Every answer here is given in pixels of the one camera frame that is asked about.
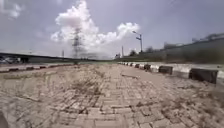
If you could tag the thin pole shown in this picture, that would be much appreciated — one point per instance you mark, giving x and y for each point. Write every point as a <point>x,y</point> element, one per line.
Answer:
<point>122,51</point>

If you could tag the trees and bushes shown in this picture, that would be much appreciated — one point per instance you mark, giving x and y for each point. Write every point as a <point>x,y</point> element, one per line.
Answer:
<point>133,52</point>

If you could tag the street lamp pole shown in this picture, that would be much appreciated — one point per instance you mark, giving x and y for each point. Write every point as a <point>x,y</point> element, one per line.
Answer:
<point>141,43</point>

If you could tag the grey brick paved path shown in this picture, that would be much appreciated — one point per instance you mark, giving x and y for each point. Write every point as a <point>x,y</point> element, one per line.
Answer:
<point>110,100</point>

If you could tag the lattice power pylon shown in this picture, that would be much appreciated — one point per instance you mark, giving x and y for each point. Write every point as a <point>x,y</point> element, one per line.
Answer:
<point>77,46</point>

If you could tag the elevated road bridge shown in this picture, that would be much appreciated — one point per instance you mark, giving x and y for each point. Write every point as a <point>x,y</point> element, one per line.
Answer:
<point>46,58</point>

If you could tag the low weathered kerb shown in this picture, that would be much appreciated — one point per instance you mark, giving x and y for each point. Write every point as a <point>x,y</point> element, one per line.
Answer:
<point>31,68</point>

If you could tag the black and white striped kerb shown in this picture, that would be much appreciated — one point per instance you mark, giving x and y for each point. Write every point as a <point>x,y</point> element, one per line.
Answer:
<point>203,75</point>

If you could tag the long grey wall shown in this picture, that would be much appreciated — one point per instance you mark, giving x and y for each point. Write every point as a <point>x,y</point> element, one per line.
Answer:
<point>193,51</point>

